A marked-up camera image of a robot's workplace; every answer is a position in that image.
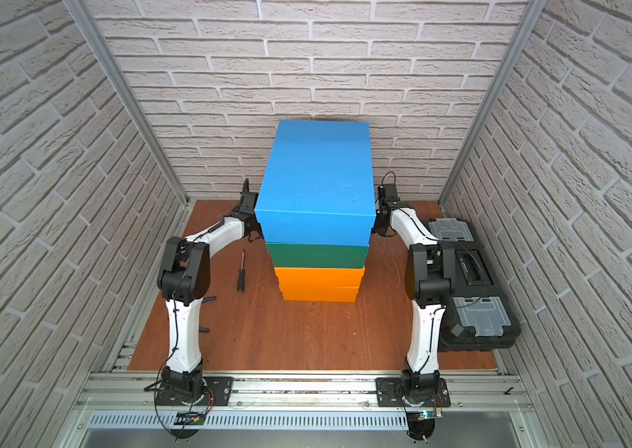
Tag green shoebox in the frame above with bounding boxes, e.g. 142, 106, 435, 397
266, 243, 369, 269

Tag right corner aluminium post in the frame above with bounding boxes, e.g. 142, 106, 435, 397
437, 0, 547, 205

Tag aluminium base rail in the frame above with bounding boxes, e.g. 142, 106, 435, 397
73, 371, 534, 431

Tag corner aluminium post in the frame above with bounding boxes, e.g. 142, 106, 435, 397
437, 0, 547, 205
64, 0, 189, 207

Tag blue shoebox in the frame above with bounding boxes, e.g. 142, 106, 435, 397
256, 121, 376, 246

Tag black handled screwdriver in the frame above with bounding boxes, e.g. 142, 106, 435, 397
237, 251, 246, 292

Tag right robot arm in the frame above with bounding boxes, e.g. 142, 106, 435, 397
372, 183, 451, 401

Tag left corner aluminium post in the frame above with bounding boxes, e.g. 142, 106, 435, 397
64, 0, 189, 207

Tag black plastic toolbox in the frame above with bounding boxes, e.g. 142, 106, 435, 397
427, 218, 521, 352

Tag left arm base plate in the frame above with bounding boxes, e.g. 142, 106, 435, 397
155, 376, 235, 407

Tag orange shoebox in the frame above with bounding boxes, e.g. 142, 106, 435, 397
275, 267, 366, 289
281, 287, 359, 304

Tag blue handled pliers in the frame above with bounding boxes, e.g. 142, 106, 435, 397
198, 296, 216, 333

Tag orange shoebox front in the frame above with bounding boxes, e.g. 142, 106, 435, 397
275, 267, 366, 289

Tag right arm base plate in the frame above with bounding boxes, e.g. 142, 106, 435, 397
375, 377, 451, 409

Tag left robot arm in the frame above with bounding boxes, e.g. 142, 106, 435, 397
157, 181, 261, 403

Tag orange shoebox rear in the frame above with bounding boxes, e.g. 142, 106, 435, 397
281, 287, 359, 304

